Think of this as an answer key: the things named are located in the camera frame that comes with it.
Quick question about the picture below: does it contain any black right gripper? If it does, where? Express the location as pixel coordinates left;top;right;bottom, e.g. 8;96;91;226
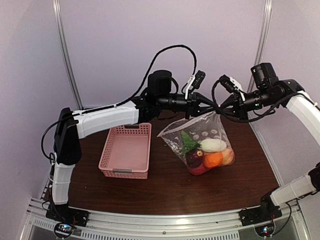
215;86;278;122

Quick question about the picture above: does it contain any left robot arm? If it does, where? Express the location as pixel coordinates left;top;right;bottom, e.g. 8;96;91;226
49;70;214;222

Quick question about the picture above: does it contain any circuit board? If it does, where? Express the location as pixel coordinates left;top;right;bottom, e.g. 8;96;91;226
53;222;75;238
254;223;275;238

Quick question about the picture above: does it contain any clear zip top bag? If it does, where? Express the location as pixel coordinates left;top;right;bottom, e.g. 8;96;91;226
158;111;235;176

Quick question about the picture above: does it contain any black cable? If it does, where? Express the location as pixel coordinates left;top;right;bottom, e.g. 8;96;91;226
211;77;281;123
112;44;198;108

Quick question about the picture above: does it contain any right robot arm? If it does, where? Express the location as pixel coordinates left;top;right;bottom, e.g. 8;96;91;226
214;62;320;221

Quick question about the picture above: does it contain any left black cable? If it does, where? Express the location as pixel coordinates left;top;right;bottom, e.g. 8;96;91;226
112;44;198;108

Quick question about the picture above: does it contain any orange tangerine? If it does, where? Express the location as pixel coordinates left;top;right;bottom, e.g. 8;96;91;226
203;152;223;169

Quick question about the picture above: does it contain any white radish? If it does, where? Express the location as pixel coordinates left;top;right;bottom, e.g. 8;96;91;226
200;138;227;153
180;130;201;154

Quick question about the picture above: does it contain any right side aluminium rail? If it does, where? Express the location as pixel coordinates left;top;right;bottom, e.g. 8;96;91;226
249;122;284;187

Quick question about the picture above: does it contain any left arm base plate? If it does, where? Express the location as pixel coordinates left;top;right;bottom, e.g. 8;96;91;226
45;208;89;227

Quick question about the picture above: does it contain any right black cable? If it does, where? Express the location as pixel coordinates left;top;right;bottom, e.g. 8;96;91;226
211;77;281;123

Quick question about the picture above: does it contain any front aluminium frame rail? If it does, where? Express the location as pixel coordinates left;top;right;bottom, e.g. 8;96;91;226
17;198;311;240

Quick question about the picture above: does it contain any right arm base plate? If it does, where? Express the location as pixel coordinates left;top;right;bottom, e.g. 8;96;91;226
238;206;282;226

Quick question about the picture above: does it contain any right rear aluminium post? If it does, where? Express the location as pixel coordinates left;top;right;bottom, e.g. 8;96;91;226
247;0;273;92

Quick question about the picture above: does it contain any aluminium post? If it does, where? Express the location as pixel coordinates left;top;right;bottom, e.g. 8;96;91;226
247;0;273;92
52;0;84;110

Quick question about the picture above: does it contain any left rear aluminium post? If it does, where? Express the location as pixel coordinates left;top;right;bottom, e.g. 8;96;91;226
52;0;84;110

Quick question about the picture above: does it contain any pink plastic basket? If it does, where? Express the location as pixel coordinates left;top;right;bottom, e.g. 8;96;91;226
98;123;152;180

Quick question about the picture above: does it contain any right circuit board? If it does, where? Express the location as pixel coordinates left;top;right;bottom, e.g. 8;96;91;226
254;223;275;238

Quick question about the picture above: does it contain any left circuit board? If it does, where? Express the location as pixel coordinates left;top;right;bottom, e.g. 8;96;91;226
53;222;75;238

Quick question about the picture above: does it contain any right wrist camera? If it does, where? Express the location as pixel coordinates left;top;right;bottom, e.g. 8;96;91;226
219;75;244;94

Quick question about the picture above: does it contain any yellow peach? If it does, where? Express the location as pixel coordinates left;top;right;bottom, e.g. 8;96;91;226
221;148;235;166

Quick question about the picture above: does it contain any red apple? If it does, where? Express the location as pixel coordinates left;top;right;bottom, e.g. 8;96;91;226
187;164;210;176

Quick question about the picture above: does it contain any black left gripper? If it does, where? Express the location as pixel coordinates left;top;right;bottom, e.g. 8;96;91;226
157;89;218;119

